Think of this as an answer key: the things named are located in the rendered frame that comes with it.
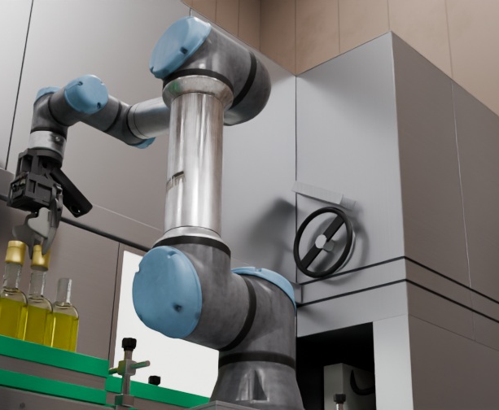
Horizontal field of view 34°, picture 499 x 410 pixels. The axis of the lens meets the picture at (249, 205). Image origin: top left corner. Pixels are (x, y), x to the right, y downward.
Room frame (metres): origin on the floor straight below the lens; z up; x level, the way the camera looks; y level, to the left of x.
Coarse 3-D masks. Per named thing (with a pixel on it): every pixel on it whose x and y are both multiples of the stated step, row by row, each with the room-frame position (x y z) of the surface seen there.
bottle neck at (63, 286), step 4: (60, 280) 1.55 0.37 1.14; (64, 280) 1.55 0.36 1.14; (68, 280) 1.55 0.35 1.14; (60, 284) 1.55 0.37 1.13; (64, 284) 1.55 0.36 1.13; (68, 284) 1.55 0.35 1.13; (56, 288) 1.55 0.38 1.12; (60, 288) 1.55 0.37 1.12; (64, 288) 1.55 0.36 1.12; (68, 288) 1.55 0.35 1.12; (56, 292) 1.55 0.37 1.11; (60, 292) 1.55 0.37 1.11; (64, 292) 1.55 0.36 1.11; (68, 292) 1.55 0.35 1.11; (56, 296) 1.55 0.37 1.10; (60, 296) 1.55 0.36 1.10; (64, 296) 1.55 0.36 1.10; (68, 296) 1.55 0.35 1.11; (56, 300) 1.55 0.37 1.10; (60, 300) 1.55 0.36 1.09; (64, 300) 1.55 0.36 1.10; (68, 300) 1.56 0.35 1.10
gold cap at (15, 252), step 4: (8, 244) 1.46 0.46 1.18; (12, 244) 1.46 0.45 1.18; (16, 244) 1.46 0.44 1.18; (20, 244) 1.46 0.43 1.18; (24, 244) 1.47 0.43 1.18; (8, 248) 1.46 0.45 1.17; (12, 248) 1.46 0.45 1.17; (16, 248) 1.46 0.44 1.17; (20, 248) 1.46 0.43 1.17; (24, 248) 1.47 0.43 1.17; (8, 252) 1.46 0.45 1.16; (12, 252) 1.46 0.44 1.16; (16, 252) 1.46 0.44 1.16; (20, 252) 1.46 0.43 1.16; (24, 252) 1.47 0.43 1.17; (8, 256) 1.46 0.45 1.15; (12, 256) 1.46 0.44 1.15; (16, 256) 1.46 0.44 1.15; (20, 256) 1.46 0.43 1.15; (8, 260) 1.46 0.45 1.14; (12, 260) 1.46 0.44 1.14; (16, 260) 1.46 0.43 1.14; (20, 260) 1.47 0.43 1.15
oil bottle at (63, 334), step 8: (56, 304) 1.53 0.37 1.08; (64, 304) 1.54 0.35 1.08; (56, 312) 1.52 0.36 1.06; (64, 312) 1.53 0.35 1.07; (72, 312) 1.55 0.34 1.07; (56, 320) 1.52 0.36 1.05; (64, 320) 1.53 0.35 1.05; (72, 320) 1.55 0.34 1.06; (56, 328) 1.52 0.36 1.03; (64, 328) 1.54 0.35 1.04; (72, 328) 1.55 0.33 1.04; (56, 336) 1.52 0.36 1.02; (64, 336) 1.54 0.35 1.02; (72, 336) 1.55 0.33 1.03; (56, 344) 1.53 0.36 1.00; (64, 344) 1.54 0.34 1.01; (72, 344) 1.55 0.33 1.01
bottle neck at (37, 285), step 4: (32, 272) 1.51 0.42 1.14; (36, 272) 1.50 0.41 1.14; (40, 272) 1.51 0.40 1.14; (44, 272) 1.51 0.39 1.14; (32, 276) 1.51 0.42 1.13; (36, 276) 1.51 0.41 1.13; (40, 276) 1.51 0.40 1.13; (44, 276) 1.51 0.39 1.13; (32, 280) 1.51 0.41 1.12; (36, 280) 1.50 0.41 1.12; (40, 280) 1.51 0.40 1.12; (44, 280) 1.51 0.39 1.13; (32, 284) 1.51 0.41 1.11; (36, 284) 1.50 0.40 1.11; (40, 284) 1.51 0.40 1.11; (44, 284) 1.52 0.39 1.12; (32, 288) 1.51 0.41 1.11; (36, 288) 1.51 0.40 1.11; (40, 288) 1.51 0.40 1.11; (44, 288) 1.52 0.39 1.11; (28, 292) 1.51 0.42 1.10; (32, 292) 1.51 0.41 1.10; (36, 292) 1.51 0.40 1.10; (40, 292) 1.51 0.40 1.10
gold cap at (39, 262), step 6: (36, 246) 1.50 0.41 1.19; (36, 252) 1.50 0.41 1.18; (48, 252) 1.51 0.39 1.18; (36, 258) 1.50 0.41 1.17; (42, 258) 1.50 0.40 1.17; (48, 258) 1.51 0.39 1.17; (36, 264) 1.50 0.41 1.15; (42, 264) 1.50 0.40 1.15; (48, 264) 1.52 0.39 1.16; (36, 270) 1.53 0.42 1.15; (42, 270) 1.53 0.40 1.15
